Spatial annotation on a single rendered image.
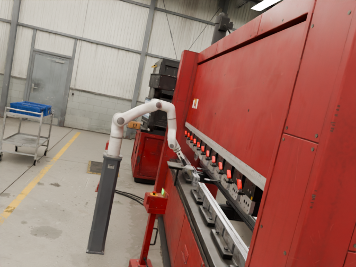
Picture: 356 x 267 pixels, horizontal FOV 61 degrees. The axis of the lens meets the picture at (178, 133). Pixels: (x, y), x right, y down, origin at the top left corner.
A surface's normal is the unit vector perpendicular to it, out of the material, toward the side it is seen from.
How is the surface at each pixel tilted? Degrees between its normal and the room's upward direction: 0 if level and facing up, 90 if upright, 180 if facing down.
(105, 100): 90
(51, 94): 90
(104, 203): 90
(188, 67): 90
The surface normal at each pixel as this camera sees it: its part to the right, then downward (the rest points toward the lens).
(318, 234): 0.12, 0.14
